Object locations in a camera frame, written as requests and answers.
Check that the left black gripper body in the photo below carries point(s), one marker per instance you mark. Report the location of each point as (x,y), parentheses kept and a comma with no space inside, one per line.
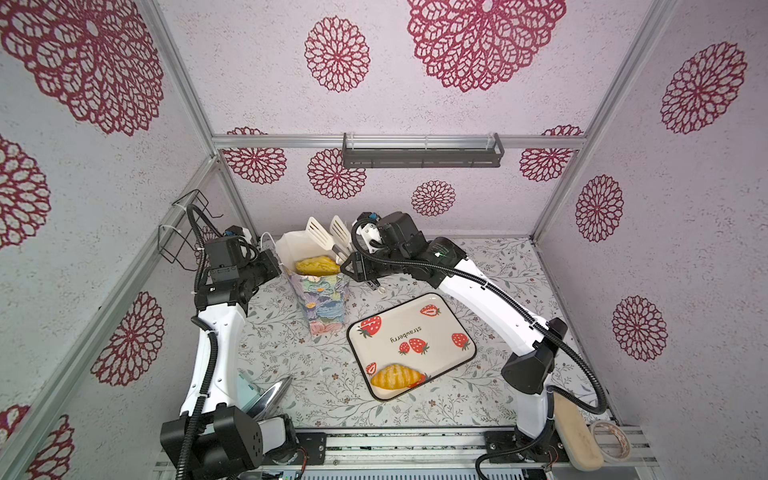
(261,270)

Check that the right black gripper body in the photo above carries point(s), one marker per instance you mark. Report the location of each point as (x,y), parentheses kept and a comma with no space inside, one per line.
(374,267)

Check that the steel tongs with cream tips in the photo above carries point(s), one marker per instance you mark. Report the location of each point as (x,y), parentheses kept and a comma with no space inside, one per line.
(336,238)

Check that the croissant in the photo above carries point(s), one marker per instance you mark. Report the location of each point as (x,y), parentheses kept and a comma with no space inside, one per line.
(396,377)
(318,266)

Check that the floral paper bag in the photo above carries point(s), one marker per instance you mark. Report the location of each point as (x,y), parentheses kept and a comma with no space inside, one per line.
(320,297)

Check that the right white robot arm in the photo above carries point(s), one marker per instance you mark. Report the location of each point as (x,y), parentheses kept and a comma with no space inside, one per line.
(446,267)

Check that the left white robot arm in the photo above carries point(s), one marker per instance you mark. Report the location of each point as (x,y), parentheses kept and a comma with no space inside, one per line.
(213,438)

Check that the strawberry pattern tray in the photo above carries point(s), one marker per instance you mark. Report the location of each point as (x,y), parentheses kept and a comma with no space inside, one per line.
(422,333)

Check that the teal sponge block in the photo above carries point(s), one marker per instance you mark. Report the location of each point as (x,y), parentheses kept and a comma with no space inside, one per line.
(248,392)

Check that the tape roll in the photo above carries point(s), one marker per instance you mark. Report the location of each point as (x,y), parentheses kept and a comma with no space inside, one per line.
(613,442)

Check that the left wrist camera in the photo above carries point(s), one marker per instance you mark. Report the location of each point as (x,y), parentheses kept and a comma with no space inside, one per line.
(240,232)

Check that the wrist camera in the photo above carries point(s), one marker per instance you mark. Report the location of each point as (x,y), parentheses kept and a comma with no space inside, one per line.
(395,232)
(240,232)

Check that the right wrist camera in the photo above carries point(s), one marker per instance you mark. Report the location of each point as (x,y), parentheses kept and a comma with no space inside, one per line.
(395,232)

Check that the black wire rack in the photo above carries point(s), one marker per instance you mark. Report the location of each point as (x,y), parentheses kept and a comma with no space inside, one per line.
(180,244)

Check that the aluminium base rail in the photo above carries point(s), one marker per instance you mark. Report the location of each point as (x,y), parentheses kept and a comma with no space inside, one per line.
(443,453)

